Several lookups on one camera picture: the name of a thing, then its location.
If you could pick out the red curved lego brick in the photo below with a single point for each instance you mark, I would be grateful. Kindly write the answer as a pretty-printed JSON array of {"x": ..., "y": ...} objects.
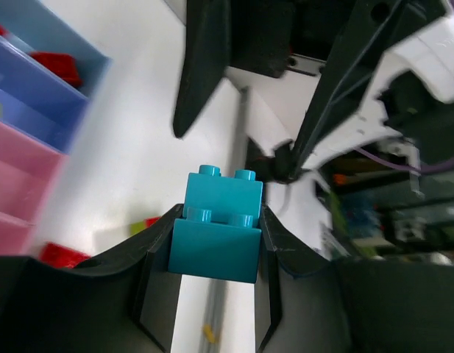
[{"x": 150, "y": 221}]

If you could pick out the teal lego base brick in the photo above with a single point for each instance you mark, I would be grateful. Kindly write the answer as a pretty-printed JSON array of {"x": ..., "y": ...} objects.
[{"x": 218, "y": 234}]

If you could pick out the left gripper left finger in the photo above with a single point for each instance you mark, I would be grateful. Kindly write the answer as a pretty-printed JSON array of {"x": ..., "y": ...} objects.
[{"x": 122, "y": 300}]

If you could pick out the aluminium rail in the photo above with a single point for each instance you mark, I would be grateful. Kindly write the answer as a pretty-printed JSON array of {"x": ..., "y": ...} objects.
[
  {"x": 213, "y": 317},
  {"x": 240, "y": 138}
]

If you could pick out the aluminium rail front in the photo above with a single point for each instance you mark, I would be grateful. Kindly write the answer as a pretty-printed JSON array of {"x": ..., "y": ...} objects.
[{"x": 213, "y": 317}]

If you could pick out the lime green lego under red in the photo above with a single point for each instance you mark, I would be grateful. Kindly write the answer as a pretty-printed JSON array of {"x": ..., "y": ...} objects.
[{"x": 137, "y": 227}]

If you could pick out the small pink bin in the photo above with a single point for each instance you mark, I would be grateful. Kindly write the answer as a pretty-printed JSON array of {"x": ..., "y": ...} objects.
[{"x": 27, "y": 169}]

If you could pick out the aluminium rail right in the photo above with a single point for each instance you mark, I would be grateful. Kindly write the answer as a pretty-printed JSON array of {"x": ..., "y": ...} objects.
[{"x": 240, "y": 138}]

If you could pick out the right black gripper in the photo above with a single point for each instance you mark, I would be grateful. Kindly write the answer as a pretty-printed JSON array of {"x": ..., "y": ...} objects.
[{"x": 260, "y": 36}]

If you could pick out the light blue bin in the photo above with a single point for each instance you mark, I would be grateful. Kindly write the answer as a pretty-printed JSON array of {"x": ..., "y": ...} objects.
[{"x": 42, "y": 30}]

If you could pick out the periwinkle blue bin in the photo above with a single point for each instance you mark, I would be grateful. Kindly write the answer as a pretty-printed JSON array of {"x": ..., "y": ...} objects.
[{"x": 37, "y": 102}]

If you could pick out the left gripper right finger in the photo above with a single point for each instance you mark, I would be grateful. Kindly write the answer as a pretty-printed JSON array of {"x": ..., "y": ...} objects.
[{"x": 306, "y": 303}]

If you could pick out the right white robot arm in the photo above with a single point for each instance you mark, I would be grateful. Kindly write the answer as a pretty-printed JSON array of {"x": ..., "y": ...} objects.
[{"x": 380, "y": 64}]

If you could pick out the large pink bin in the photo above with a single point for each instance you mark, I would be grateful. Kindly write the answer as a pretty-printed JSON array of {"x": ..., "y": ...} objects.
[{"x": 14, "y": 235}]

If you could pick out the red curved lego top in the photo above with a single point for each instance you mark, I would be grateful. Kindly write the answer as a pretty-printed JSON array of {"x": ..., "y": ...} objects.
[{"x": 62, "y": 65}]

